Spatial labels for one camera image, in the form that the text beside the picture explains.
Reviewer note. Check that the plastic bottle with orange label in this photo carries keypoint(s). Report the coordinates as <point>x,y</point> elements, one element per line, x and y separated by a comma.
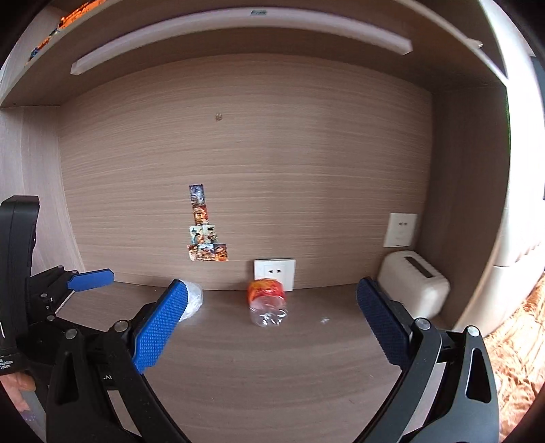
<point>268,302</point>

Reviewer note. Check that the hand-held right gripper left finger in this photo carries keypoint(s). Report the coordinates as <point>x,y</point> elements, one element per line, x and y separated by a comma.
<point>159,328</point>

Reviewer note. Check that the wooden overhead shelf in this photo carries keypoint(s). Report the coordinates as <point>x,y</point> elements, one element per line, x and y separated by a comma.
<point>255,42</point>

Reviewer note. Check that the cluster of picture stickers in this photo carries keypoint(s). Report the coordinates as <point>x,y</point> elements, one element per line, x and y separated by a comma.
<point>204,238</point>

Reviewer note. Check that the clear plastic wrapper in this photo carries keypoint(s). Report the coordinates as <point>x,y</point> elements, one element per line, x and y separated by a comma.
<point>193,298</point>

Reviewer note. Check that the cream padded headboard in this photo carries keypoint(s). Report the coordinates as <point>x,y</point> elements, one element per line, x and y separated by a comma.
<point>523,238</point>

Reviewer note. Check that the colourful shelf items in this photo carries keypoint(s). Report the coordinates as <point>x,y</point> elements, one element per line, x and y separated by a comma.
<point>70,15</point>

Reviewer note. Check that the white rounded box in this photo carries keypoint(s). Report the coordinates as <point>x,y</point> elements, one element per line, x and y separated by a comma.
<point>413,285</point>

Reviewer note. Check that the white light bar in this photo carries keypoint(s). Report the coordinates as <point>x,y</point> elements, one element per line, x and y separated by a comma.
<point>127,44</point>

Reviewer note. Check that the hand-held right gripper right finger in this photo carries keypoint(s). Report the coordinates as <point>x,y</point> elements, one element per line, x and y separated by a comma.
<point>383,328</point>

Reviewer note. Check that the white wall socket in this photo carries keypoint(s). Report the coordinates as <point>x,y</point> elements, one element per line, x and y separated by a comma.
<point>400,230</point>
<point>274,270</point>

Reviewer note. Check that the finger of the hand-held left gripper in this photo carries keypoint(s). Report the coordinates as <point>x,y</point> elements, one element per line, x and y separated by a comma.
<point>44,306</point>
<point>91,279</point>

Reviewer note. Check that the orange patterned fabric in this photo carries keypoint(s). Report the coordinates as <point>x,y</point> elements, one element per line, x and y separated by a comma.
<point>519,362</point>

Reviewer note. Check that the person's left hand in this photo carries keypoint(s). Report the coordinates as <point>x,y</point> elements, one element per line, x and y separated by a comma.
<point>17,385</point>

